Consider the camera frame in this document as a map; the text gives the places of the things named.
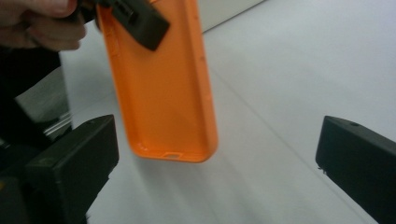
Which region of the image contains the orange phone case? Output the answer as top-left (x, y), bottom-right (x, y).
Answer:
top-left (96, 0), bottom-right (219, 163)

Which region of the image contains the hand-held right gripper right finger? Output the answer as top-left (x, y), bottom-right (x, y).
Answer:
top-left (315, 115), bottom-right (396, 224)

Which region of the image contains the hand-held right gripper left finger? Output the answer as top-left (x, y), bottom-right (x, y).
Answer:
top-left (24, 114), bottom-right (120, 224)

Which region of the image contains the aluminium rail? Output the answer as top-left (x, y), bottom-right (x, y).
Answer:
top-left (43, 112), bottom-right (73, 138)

